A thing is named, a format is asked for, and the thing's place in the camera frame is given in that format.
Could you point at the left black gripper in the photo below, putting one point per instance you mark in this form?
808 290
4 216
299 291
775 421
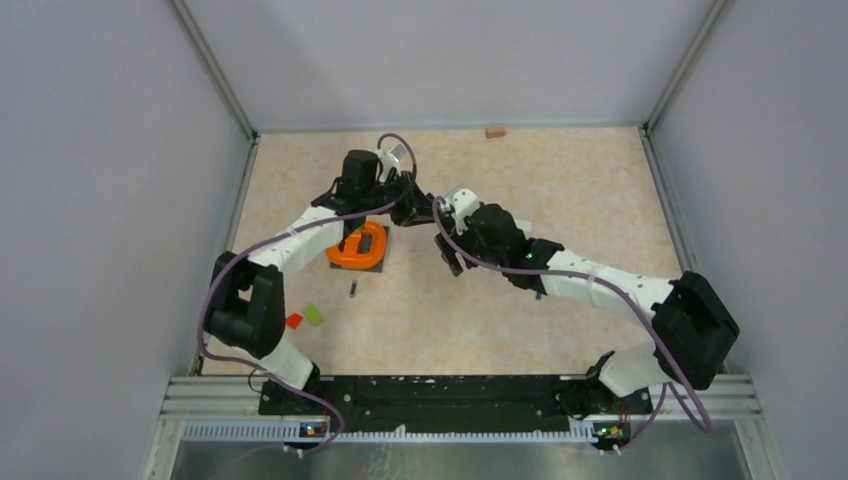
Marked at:
415 207

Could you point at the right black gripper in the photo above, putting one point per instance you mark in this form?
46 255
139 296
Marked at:
449 254

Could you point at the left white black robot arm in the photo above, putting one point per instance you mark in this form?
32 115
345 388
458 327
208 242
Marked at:
245 306

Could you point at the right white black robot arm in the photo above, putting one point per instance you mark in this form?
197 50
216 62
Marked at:
691 331

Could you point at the orange tape dispenser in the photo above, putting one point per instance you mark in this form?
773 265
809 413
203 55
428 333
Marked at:
358 246

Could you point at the grey toy baseplate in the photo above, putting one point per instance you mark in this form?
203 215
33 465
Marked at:
381 255

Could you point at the small wooden block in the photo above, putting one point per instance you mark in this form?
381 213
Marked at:
495 131

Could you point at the green toy block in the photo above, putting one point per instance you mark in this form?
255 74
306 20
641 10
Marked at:
313 315

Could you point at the red toy block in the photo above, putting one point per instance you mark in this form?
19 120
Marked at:
293 320

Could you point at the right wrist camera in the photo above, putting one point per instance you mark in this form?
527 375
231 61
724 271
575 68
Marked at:
461 203

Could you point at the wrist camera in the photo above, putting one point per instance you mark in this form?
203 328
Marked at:
461 203
391 158

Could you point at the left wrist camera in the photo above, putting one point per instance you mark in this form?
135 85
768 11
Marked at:
391 158

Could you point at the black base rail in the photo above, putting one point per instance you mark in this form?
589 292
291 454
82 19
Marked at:
453 404

